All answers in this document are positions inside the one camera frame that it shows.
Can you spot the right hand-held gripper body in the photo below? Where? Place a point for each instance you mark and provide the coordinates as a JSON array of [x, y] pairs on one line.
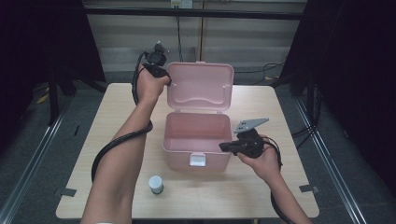
[[250, 146]]

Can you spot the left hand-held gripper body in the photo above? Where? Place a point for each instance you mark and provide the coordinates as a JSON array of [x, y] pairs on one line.
[[155, 59]]

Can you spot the pink storage box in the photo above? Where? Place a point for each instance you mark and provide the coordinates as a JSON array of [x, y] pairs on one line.
[[199, 137]]

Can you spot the small white-capped bottle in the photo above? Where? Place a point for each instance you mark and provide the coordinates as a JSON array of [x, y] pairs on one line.
[[156, 183]]

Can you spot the person's left hand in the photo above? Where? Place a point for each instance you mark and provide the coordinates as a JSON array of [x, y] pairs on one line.
[[149, 87]]

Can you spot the person's right hand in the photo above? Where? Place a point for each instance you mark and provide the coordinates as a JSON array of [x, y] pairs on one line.
[[269, 165]]

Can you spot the black horizontal bar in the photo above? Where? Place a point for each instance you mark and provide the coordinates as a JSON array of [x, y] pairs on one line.
[[193, 13]]

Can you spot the grey tape strip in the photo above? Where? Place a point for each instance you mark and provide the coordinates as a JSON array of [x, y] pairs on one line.
[[68, 192], [308, 188]]

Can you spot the black metal stand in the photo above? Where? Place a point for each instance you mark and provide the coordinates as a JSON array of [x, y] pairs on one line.
[[53, 99]]

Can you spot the dark curtain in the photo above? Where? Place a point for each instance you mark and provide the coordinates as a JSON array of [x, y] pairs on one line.
[[40, 40], [358, 77]]

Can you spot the yellow floor tape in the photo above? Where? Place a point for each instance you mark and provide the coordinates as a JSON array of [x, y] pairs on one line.
[[42, 99]]

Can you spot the white wall socket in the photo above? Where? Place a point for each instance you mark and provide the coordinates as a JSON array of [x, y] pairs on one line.
[[181, 3]]

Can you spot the metal floor rail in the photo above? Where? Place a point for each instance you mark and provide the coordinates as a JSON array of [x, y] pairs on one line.
[[28, 174], [330, 161]]

